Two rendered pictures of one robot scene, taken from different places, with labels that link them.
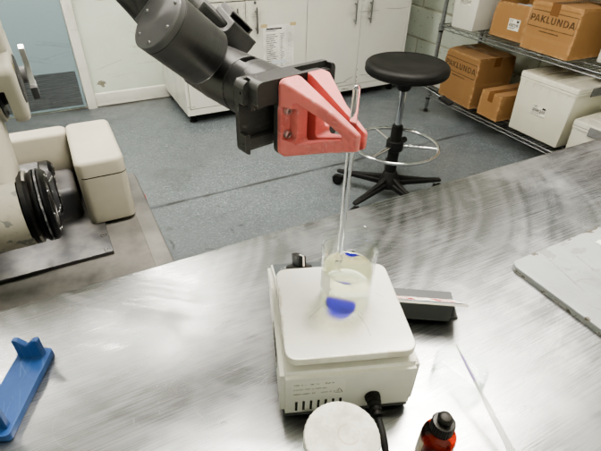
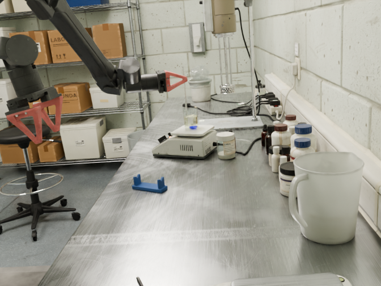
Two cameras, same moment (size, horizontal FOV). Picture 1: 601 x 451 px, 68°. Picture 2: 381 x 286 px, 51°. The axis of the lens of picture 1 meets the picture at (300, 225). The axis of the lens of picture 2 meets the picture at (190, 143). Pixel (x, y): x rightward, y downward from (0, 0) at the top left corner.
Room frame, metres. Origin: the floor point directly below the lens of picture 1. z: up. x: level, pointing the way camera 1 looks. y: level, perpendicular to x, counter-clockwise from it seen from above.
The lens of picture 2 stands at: (-0.42, 1.08, 1.16)
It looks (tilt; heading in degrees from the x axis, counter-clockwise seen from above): 16 degrees down; 304
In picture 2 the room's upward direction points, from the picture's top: 5 degrees counter-clockwise
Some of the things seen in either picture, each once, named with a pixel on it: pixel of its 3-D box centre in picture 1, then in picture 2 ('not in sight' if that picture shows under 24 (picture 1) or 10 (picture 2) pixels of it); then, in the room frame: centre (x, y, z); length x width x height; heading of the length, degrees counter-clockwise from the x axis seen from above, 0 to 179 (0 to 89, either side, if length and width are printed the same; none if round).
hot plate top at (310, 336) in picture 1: (340, 309); (193, 130); (0.31, -0.04, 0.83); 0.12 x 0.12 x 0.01; 8
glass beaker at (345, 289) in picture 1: (349, 271); (190, 118); (0.32, -0.05, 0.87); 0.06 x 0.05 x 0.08; 145
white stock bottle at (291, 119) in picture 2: not in sight; (291, 129); (0.04, -0.25, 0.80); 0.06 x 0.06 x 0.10
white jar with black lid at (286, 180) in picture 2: not in sight; (293, 179); (-0.11, 0.17, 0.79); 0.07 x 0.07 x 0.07
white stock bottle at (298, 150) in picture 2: not in sight; (302, 160); (-0.11, 0.08, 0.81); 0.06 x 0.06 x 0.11
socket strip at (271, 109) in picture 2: not in sight; (271, 102); (0.34, -0.84, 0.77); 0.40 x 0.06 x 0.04; 119
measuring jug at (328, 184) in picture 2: not in sight; (322, 200); (-0.23, 0.35, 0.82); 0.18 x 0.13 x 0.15; 67
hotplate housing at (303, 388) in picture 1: (332, 319); (187, 142); (0.34, -0.04, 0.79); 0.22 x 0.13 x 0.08; 8
